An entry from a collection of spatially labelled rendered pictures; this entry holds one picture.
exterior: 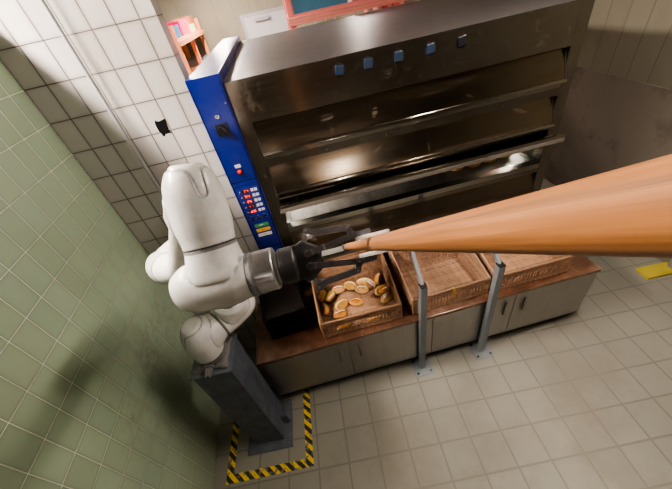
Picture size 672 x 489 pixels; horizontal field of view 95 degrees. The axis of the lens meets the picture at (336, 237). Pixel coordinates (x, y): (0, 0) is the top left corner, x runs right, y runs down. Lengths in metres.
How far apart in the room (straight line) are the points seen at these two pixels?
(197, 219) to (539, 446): 2.40
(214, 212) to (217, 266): 0.10
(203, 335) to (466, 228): 1.50
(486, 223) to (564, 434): 2.53
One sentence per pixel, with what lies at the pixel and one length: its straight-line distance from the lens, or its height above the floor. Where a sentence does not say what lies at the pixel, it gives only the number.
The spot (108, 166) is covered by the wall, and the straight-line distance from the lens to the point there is 2.04.
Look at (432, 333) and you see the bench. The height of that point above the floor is 0.36.
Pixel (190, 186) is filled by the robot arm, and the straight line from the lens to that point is 0.61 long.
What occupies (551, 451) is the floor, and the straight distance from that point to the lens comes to 2.62.
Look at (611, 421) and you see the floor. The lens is 2.83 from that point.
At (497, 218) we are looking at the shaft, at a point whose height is 2.27.
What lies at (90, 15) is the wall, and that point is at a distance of 1.83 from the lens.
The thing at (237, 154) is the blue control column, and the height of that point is 1.76.
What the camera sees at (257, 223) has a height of 1.30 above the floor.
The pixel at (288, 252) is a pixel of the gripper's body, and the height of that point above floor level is 1.99.
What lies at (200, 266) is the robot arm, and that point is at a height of 2.02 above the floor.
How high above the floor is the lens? 2.38
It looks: 39 degrees down
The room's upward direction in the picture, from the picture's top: 13 degrees counter-clockwise
